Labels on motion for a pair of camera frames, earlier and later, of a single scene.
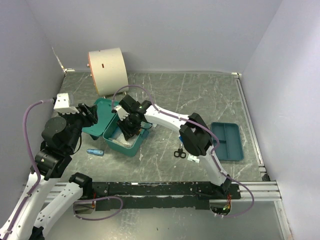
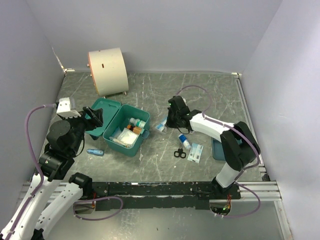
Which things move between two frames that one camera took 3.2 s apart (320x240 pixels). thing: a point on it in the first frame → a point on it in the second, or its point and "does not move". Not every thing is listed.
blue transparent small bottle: [97, 152] does not move
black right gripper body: [129, 125] → [172, 118]
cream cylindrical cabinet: [109, 70] does not move
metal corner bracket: [69, 69] does not move
